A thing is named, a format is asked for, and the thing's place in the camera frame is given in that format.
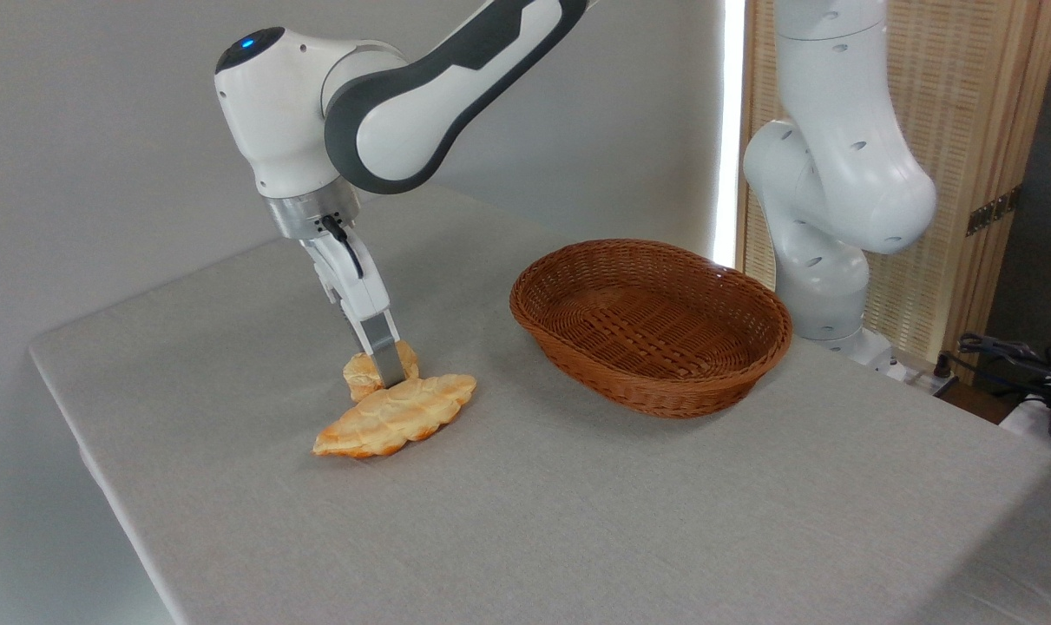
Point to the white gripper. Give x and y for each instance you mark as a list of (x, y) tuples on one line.
[(360, 291)]

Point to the large leaf-shaped golden bread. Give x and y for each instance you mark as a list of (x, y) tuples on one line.
[(395, 415)]

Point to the brown woven wicker basket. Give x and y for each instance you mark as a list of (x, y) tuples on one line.
[(651, 330)]

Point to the small golden bread roll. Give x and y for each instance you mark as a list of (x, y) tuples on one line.
[(360, 373)]

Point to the wooden slatted folding screen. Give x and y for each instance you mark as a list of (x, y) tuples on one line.
[(968, 104)]

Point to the white power strip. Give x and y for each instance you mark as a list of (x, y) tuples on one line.
[(920, 378)]

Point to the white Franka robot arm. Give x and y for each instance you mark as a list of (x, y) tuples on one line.
[(273, 113)]

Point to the dark metal screen hinge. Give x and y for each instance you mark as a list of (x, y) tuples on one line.
[(994, 211)]

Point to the grey tablecloth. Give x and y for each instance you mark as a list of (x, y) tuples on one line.
[(577, 503)]

